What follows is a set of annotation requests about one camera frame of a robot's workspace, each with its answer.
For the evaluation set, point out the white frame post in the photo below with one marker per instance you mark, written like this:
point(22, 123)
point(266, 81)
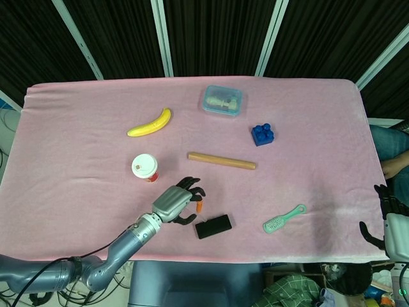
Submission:
point(162, 38)
point(271, 38)
point(383, 60)
point(80, 41)

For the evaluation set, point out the blue plastic box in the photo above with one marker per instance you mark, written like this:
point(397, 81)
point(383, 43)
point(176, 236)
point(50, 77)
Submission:
point(223, 101)

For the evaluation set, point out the white and red cup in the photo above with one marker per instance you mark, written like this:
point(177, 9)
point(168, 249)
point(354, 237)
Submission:
point(144, 166)

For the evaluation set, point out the black bag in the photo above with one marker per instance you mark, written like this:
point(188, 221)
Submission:
point(348, 278)

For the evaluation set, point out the green cleaning brush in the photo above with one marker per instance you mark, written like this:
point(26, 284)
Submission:
point(278, 224)

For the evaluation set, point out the black curtain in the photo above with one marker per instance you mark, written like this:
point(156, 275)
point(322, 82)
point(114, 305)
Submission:
point(217, 35)

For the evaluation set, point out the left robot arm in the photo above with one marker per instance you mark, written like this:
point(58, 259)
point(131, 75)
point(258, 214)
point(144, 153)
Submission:
point(128, 244)

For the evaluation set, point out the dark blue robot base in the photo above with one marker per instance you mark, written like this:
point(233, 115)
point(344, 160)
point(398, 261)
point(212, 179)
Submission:
point(195, 281)

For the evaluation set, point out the seated person in jeans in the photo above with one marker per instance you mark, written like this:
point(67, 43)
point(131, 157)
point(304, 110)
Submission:
point(390, 144)

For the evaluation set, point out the blue toy building brick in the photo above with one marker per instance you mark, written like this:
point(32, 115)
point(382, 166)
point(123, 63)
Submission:
point(262, 135)

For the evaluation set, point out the black rectangular block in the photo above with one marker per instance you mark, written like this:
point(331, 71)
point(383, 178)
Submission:
point(213, 226)

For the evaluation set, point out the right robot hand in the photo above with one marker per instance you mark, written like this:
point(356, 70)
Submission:
point(397, 233)

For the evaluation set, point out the yellow banana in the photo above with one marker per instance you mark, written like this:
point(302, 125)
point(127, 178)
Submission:
point(150, 128)

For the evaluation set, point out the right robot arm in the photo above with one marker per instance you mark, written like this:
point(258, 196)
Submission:
point(402, 281)

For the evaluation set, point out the pink tablecloth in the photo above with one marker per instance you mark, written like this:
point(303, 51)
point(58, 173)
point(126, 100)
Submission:
point(287, 185)

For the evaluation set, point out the wooden rolling pin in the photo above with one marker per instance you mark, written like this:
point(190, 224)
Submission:
point(220, 160)

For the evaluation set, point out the green plaid cloth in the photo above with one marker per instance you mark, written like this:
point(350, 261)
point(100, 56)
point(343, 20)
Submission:
point(290, 291)

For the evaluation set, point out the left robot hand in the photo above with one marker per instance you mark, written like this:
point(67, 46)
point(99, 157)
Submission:
point(171, 201)

